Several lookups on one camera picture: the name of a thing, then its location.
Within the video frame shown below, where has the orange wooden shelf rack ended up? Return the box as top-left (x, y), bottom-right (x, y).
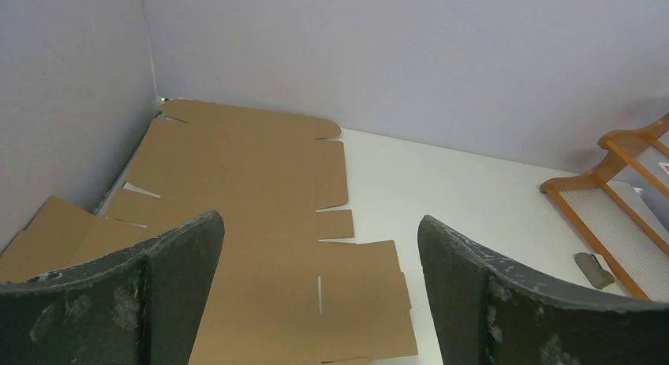
top-left (540, 116), bottom-right (668, 302)

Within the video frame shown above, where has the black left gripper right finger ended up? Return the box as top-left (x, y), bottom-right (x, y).
top-left (417, 216), bottom-right (668, 364)

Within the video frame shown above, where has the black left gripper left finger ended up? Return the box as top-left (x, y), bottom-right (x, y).
top-left (1, 210), bottom-right (225, 364)

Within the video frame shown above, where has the small grey-olive clip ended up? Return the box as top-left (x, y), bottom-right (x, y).
top-left (574, 252), bottom-right (615, 290)

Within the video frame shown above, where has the brown cardboard box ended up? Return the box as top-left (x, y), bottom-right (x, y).
top-left (1, 99), bottom-right (417, 364)

